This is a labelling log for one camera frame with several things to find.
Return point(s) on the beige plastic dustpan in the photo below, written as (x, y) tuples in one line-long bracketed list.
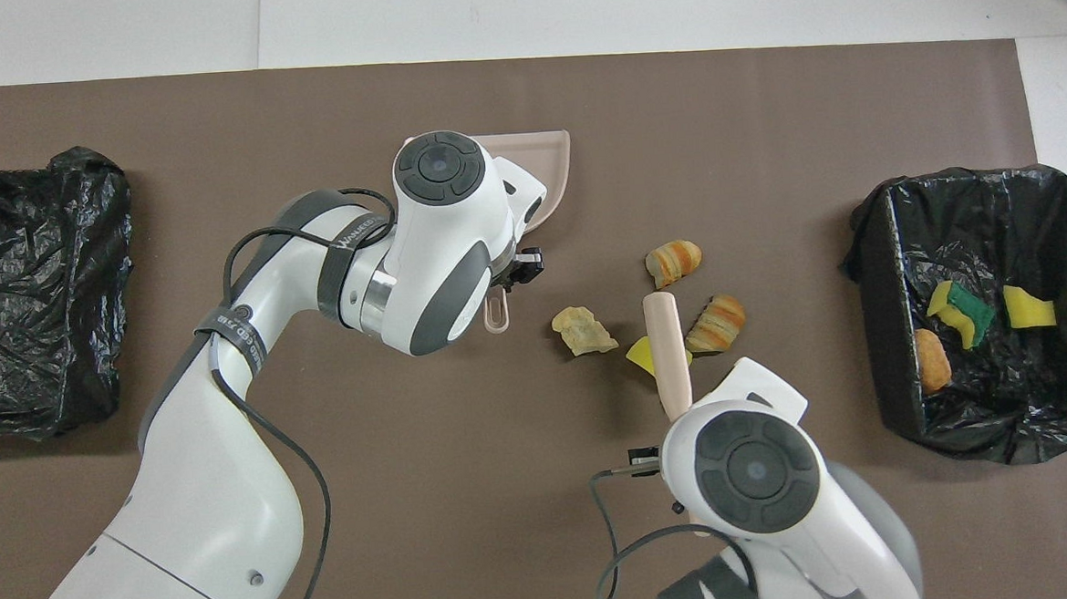
[(549, 166)]

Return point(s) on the notched yellow sponge piece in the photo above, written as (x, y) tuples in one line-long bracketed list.
[(973, 313)]

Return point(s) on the black bag lined bin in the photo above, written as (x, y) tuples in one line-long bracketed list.
[(1022, 219), (31, 298)]

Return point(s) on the pale food piece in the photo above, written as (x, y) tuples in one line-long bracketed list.
[(581, 329)]

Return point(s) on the brown fried croquette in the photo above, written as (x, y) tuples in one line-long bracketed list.
[(932, 361)]

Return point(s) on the striped croissant bread piece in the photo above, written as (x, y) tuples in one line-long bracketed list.
[(673, 262), (719, 322)]

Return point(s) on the brown paper table mat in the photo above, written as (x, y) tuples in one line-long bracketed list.
[(762, 123)]

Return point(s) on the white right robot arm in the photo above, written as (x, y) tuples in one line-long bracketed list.
[(783, 524)]

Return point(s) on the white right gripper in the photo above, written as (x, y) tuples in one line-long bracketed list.
[(748, 381)]

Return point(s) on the rounded yellow sponge piece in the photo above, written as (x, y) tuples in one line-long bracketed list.
[(641, 356)]

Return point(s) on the beige brush with black bristles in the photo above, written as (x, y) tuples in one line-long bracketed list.
[(667, 347)]

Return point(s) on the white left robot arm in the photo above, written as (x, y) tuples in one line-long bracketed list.
[(233, 498)]

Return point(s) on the wedge yellow sponge piece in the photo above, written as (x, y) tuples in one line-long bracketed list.
[(1029, 310)]

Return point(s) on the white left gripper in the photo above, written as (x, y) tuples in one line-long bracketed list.
[(519, 195)]

